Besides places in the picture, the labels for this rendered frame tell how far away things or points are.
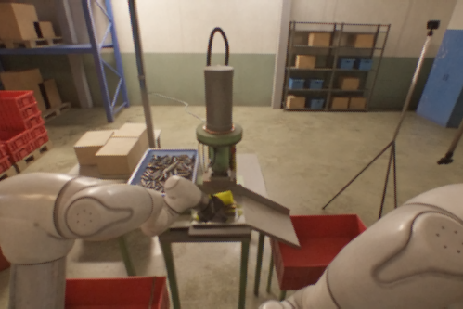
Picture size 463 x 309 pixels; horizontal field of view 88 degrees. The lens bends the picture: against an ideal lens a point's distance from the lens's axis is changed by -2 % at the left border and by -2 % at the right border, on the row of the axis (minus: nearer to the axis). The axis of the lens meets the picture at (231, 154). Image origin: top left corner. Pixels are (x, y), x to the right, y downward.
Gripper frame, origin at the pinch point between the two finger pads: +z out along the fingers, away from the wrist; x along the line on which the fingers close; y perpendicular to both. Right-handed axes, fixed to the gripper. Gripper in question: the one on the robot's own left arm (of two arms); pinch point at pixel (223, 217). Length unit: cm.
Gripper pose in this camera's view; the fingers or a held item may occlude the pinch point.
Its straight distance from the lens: 128.8
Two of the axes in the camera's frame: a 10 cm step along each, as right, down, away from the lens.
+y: -4.5, -4.2, 7.8
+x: -6.9, 7.2, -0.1
